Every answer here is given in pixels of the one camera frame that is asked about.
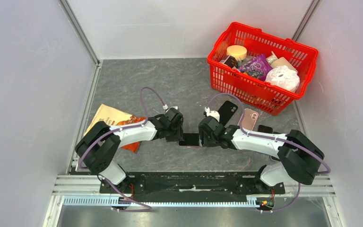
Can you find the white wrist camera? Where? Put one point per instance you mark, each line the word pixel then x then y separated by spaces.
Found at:
pixel 166 107
pixel 211 113

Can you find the red plastic shopping basket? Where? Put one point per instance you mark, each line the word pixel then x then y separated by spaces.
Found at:
pixel 260 94

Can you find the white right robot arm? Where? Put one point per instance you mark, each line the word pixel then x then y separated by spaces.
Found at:
pixel 299 158

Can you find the beige box in basket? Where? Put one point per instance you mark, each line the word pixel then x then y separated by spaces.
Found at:
pixel 283 62

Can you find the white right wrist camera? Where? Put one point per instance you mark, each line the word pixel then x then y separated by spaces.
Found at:
pixel 211 113

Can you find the purple snack packet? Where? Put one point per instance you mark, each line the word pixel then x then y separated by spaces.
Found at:
pixel 258 67

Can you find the cassava chips snack bag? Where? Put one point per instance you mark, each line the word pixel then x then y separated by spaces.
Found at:
pixel 112 116

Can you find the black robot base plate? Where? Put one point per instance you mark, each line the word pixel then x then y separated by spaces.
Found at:
pixel 226 186

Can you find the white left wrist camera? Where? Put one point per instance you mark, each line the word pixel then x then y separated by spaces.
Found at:
pixel 166 107

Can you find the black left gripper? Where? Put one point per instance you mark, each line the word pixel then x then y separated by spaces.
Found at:
pixel 178 136

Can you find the black smartphone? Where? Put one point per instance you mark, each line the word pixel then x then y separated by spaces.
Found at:
pixel 190 140

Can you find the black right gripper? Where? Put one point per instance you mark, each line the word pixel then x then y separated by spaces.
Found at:
pixel 204 142

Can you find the white plastic bag item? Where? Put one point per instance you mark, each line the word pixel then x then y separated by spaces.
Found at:
pixel 283 77

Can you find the yellow lid jar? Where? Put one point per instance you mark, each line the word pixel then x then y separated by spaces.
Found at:
pixel 237 51

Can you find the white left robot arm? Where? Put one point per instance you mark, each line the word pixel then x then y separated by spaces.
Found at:
pixel 97 148

